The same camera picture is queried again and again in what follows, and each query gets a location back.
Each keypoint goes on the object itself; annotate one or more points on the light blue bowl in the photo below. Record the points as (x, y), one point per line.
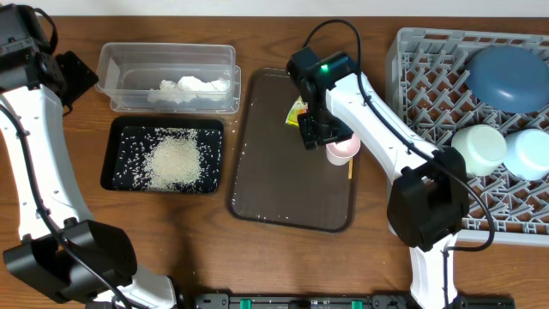
(527, 156)

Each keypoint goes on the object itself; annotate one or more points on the dark blue plate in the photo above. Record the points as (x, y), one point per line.
(509, 79)

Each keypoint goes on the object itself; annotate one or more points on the wooden chopstick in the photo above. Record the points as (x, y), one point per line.
(350, 168)

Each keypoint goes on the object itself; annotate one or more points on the mint green bowl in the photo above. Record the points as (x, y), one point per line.
(482, 147)

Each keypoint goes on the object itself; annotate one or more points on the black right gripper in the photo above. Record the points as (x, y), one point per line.
(315, 136)

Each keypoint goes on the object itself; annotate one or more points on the pile of rice grains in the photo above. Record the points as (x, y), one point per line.
(168, 160)

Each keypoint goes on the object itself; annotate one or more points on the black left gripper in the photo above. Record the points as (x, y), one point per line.
(75, 73)

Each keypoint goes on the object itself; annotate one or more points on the white tissue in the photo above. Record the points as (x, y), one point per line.
(187, 89)

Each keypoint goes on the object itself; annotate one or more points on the dark brown serving tray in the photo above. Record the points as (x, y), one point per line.
(275, 179)

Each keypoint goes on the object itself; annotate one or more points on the pink cup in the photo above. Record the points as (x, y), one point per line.
(340, 153)

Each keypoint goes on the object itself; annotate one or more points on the black waste tray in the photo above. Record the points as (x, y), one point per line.
(120, 123)

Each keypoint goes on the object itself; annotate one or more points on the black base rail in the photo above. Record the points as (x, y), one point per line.
(378, 301)

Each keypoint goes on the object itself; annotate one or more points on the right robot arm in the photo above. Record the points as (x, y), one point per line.
(427, 200)

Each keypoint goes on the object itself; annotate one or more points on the clear plastic bin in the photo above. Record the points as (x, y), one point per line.
(127, 71)

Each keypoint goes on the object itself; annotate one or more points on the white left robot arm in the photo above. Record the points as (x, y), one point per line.
(64, 253)

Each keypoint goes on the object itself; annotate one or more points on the yellow green snack wrapper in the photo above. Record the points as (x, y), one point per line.
(299, 107)

